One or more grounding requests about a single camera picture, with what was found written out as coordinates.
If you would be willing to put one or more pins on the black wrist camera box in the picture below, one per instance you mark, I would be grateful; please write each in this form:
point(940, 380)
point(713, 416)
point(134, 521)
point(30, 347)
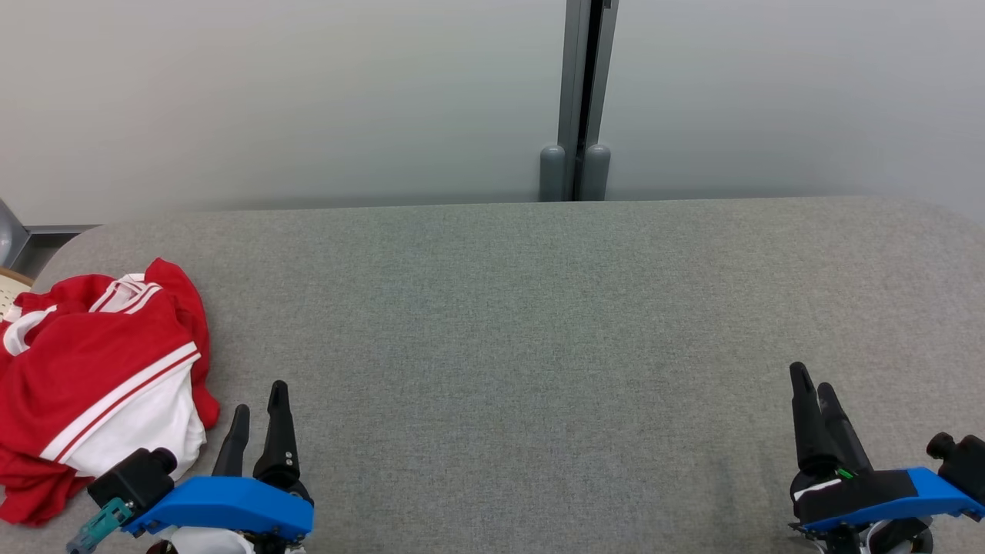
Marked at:
point(966, 462)
point(135, 477)

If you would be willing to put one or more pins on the beige perforated laundry basket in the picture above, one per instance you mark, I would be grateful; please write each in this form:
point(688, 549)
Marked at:
point(11, 292)

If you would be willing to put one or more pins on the grey metal partition post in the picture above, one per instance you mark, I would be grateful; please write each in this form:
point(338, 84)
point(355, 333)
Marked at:
point(573, 77)

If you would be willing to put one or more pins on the teal left camera connector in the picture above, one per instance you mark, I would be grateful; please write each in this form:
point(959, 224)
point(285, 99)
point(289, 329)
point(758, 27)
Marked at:
point(100, 527)

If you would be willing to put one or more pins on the grey metal frame tube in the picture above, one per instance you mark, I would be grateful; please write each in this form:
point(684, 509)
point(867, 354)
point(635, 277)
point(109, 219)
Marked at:
point(9, 231)

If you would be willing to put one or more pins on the grey cylinder bumper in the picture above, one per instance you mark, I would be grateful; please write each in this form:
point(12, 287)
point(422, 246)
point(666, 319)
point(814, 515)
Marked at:
point(595, 173)
point(552, 173)

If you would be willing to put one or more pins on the red white basketball jersey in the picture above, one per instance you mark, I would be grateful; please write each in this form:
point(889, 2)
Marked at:
point(100, 362)

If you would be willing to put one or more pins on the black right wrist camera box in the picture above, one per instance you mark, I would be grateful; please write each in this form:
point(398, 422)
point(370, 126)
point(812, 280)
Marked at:
point(966, 462)

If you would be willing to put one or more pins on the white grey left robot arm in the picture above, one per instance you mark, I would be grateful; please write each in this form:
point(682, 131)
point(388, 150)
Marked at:
point(208, 542)

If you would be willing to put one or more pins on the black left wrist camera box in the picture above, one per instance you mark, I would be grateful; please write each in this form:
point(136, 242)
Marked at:
point(135, 477)

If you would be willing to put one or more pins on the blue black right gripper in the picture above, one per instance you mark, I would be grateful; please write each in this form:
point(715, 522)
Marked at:
point(869, 496)

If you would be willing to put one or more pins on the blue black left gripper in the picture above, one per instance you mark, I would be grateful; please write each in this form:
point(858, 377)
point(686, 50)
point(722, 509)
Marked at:
point(231, 504)

